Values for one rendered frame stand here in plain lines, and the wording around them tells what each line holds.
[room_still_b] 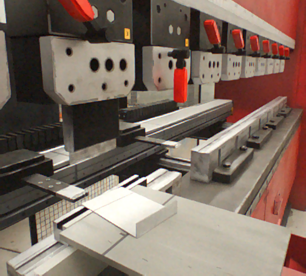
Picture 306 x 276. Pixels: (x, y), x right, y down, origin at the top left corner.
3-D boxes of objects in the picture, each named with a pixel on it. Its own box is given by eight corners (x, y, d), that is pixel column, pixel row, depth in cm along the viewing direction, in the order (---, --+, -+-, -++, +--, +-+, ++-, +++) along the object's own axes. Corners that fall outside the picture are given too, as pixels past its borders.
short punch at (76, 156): (74, 167, 39) (70, 100, 37) (65, 164, 40) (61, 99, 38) (119, 148, 47) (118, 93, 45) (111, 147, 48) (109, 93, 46)
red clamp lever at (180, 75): (184, 104, 49) (186, 48, 47) (165, 102, 52) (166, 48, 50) (189, 102, 51) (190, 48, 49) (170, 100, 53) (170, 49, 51)
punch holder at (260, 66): (257, 76, 113) (260, 34, 110) (236, 75, 118) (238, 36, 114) (264, 74, 126) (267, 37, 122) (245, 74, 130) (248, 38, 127)
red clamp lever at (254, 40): (258, 34, 91) (261, 54, 98) (246, 35, 93) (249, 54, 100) (257, 38, 90) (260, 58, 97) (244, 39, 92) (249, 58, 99)
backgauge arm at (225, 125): (248, 147, 162) (250, 124, 159) (157, 133, 195) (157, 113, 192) (252, 144, 168) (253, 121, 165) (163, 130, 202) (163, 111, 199)
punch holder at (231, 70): (226, 80, 80) (229, 22, 77) (199, 79, 85) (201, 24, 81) (240, 78, 93) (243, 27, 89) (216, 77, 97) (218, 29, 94)
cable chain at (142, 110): (127, 120, 110) (127, 110, 109) (116, 119, 113) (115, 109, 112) (177, 106, 146) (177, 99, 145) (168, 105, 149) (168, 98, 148)
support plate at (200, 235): (264, 345, 23) (265, 335, 23) (59, 239, 37) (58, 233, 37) (291, 235, 38) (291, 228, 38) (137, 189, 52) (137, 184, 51)
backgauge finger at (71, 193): (52, 222, 42) (49, 192, 41) (-31, 183, 55) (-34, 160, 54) (105, 191, 52) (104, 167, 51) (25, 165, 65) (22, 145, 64)
